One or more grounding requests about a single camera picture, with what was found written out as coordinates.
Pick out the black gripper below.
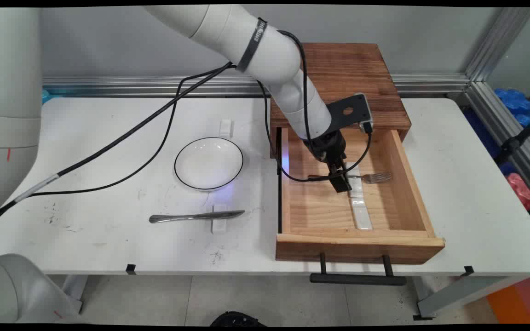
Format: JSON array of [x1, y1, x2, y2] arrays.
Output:
[[303, 130, 354, 194]]

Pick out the steel table knife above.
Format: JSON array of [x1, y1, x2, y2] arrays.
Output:
[[149, 210, 246, 224]]

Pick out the steel fork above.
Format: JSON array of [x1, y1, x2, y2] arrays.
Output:
[[308, 171, 393, 184]]

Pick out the light wooden drawer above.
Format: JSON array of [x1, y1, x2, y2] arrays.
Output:
[[275, 127, 446, 265]]

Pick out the dark wooden cabinet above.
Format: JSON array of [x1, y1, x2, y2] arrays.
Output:
[[270, 43, 412, 159]]

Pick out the white plate with black rim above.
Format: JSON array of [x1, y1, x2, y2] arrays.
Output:
[[174, 137, 244, 191]]

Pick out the white table leg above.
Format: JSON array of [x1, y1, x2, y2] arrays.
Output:
[[60, 275, 88, 314], [413, 276, 530, 321]]

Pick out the black tripod stand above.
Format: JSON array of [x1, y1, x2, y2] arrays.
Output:
[[494, 107, 530, 166]]

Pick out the black round object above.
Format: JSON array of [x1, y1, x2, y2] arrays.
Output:
[[210, 311, 268, 328]]

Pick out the red plastic bag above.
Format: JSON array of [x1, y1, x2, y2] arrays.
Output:
[[506, 173, 530, 211]]

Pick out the orange box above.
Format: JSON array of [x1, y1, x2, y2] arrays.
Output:
[[486, 276, 530, 325]]

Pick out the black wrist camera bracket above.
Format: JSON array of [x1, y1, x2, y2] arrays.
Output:
[[326, 94, 367, 131]]

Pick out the thin black cable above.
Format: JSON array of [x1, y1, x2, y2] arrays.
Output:
[[28, 30, 374, 198]]

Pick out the black drawer handle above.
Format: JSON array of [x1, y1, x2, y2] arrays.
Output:
[[310, 252, 407, 286]]

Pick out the black velcro strap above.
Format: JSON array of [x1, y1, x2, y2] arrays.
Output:
[[236, 17, 268, 73]]

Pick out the aluminium frame rail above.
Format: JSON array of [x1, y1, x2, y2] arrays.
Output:
[[465, 82, 530, 207], [42, 74, 470, 98]]

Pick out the aluminium frame post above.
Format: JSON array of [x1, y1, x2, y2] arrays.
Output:
[[465, 7, 530, 83]]

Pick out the thick black cable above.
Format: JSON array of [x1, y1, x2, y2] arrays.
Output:
[[0, 62, 238, 230]]

